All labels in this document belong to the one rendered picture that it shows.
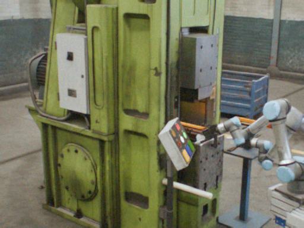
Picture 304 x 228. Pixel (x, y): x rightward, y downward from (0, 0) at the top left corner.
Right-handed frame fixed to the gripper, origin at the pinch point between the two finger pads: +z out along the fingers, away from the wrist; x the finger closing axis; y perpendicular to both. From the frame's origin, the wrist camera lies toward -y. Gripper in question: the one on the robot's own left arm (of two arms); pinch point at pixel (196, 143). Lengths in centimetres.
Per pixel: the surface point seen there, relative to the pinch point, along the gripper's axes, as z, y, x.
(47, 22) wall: 340, 235, -579
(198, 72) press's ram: -18, 43, -34
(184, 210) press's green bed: 49, -58, -36
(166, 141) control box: 9.8, 16.1, 27.0
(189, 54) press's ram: -18, 58, -33
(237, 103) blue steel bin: 35, -66, -422
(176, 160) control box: 10.1, 1.3, 27.0
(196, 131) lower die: 7.8, -0.5, -41.2
